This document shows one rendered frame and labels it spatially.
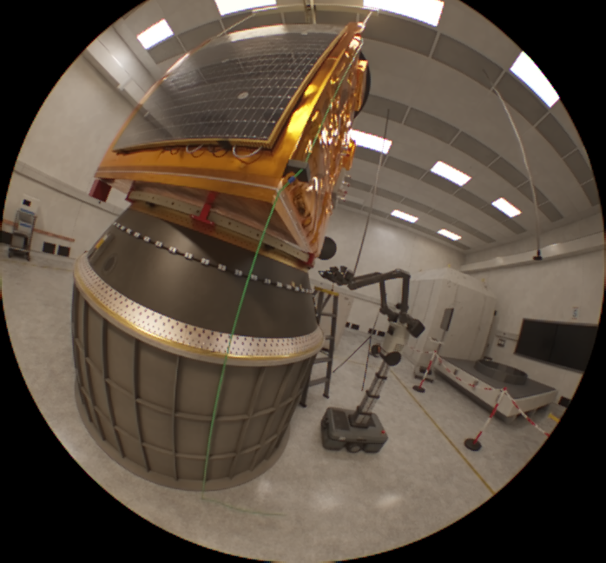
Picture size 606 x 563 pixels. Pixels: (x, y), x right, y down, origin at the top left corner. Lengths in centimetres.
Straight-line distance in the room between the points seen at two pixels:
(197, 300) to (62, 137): 535
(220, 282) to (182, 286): 17
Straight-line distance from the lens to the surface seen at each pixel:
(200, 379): 92
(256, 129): 77
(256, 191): 66
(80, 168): 583
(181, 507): 163
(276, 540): 164
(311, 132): 83
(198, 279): 88
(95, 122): 600
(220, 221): 97
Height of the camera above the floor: 155
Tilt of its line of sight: 6 degrees up
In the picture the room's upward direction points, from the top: 18 degrees clockwise
